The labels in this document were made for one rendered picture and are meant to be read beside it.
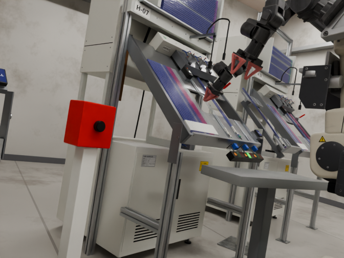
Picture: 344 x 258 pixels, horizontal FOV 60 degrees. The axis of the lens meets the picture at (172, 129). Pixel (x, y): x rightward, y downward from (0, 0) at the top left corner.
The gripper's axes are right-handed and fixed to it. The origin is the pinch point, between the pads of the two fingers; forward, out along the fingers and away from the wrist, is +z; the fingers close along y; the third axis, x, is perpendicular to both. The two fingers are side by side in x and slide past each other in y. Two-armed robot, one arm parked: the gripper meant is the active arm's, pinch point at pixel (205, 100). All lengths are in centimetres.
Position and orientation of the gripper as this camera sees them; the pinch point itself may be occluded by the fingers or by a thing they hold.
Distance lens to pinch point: 170.8
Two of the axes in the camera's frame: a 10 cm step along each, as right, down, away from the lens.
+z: -6.1, 6.9, 4.0
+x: 4.8, 7.2, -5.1
